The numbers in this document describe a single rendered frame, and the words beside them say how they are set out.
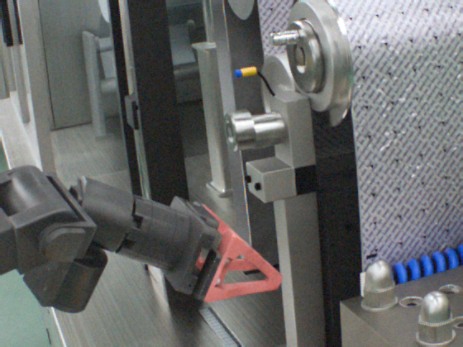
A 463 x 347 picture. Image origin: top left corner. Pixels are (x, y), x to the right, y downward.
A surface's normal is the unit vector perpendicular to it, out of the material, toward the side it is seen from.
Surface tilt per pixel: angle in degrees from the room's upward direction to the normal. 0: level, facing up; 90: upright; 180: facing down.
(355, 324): 90
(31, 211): 28
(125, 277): 0
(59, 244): 118
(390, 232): 90
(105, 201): 59
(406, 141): 90
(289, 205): 90
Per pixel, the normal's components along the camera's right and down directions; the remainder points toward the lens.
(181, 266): -0.87, -0.32
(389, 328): -0.11, -0.95
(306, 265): 0.31, 0.24
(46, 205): 0.14, -0.75
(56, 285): 0.61, 0.58
